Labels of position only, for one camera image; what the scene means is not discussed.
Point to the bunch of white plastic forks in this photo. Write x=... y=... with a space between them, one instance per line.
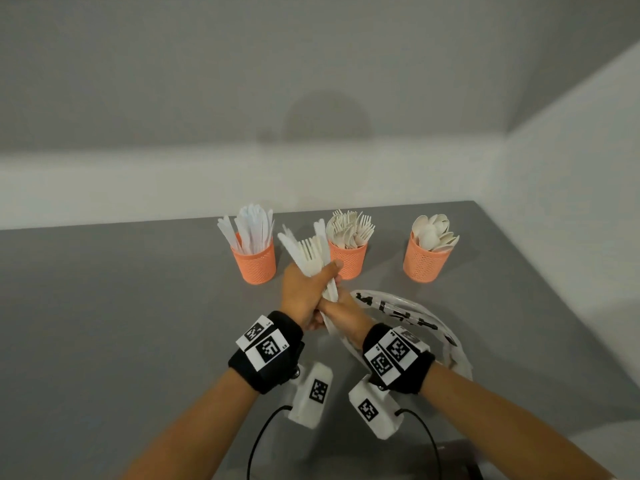
x=350 y=229

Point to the person's right hand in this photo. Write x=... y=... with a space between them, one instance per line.
x=350 y=317

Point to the person's left forearm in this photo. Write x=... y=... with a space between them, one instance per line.
x=195 y=429

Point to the person's right forearm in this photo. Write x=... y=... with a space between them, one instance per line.
x=505 y=424

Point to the orange mesh cup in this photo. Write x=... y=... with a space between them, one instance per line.
x=255 y=267
x=350 y=262
x=425 y=267

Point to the clear plastic bag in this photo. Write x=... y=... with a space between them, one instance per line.
x=440 y=334

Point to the black marker wristband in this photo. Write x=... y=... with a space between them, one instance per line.
x=275 y=369
x=415 y=377

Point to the white plastic fork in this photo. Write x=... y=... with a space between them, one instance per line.
x=312 y=254

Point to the bunch of white plastic spoons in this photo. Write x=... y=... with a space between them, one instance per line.
x=432 y=232

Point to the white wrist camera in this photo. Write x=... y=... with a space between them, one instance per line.
x=307 y=404
x=380 y=419

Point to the person's left hand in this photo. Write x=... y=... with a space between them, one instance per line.
x=300 y=294

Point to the bunch of white plastic knives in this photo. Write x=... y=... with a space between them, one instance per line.
x=250 y=227

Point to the white plastic knife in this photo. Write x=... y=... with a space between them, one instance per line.
x=322 y=239
x=292 y=247

